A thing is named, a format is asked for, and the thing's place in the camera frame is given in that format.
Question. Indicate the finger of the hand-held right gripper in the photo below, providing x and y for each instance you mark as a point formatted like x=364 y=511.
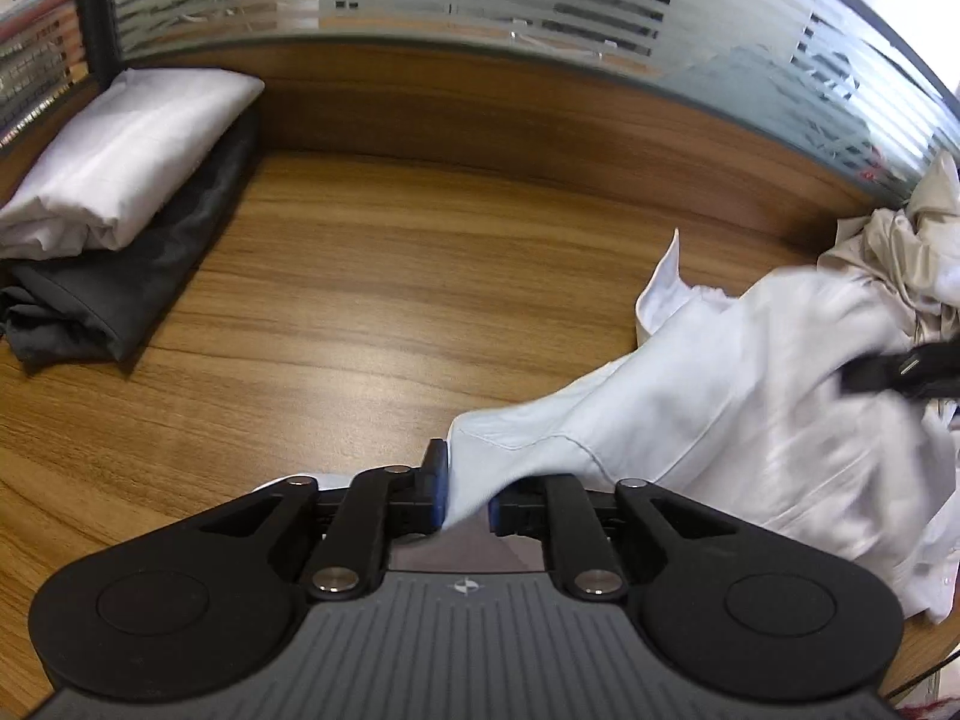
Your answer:
x=877 y=373

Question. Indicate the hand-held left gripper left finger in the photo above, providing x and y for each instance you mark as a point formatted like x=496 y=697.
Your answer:
x=439 y=499

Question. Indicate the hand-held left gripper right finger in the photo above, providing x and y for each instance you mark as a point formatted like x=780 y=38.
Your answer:
x=496 y=516

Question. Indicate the white dress shirt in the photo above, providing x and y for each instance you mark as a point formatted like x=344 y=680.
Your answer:
x=712 y=405

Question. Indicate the crumpled beige garment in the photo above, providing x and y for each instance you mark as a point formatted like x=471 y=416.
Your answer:
x=900 y=255

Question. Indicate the folded dark grey garment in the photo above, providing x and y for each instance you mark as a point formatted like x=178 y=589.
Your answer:
x=112 y=292

